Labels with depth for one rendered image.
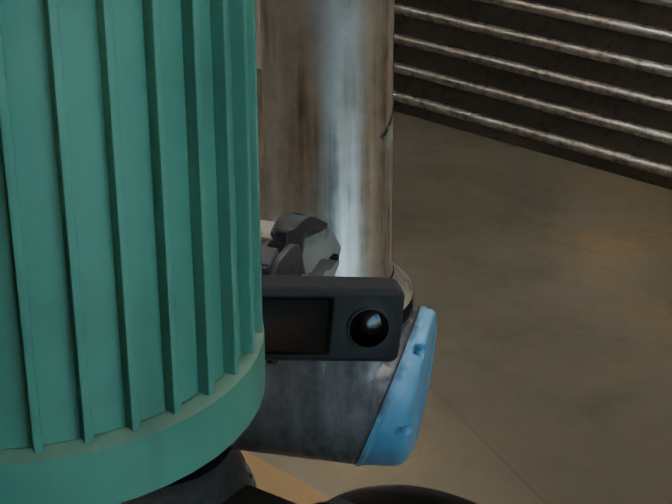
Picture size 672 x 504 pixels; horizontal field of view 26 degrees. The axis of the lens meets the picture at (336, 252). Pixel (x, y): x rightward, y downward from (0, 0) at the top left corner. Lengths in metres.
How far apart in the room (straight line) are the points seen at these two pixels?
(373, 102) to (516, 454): 1.62
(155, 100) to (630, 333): 2.79
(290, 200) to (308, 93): 0.10
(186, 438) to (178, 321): 0.04
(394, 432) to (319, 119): 0.29
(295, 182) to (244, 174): 0.72
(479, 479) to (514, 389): 0.34
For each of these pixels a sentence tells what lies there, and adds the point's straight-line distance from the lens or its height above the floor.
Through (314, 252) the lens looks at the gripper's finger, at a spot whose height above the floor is 1.08.
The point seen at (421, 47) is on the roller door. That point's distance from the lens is 4.31.
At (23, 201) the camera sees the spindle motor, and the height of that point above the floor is 1.31.
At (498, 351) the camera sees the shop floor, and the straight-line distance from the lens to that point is 3.08.
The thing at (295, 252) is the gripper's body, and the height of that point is 1.10.
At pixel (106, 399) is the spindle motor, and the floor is 1.24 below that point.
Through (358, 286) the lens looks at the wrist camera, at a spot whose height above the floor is 1.11.
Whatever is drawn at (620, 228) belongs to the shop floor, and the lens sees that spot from 3.70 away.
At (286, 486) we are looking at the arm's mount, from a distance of 1.52.
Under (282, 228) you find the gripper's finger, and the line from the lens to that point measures 0.88.
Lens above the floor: 1.48
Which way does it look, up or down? 25 degrees down
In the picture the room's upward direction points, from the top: straight up
